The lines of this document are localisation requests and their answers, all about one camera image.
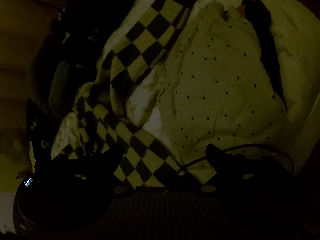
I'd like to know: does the black white checkered garment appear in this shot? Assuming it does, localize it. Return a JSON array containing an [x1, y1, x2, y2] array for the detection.
[[51, 0, 213, 190]]

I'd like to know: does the small lit screen device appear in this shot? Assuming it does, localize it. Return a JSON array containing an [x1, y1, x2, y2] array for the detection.
[[23, 178, 33, 187]]

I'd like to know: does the white polka dot garment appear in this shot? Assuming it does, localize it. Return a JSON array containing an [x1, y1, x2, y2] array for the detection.
[[159, 2, 286, 181]]

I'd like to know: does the white bed sheet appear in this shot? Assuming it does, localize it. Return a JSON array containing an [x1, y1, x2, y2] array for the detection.
[[51, 0, 320, 170]]

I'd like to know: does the dark garment strip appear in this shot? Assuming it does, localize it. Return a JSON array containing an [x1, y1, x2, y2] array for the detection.
[[236, 0, 287, 109]]

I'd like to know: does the thin black cable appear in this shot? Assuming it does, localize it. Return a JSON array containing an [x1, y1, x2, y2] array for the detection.
[[176, 143, 271, 176]]

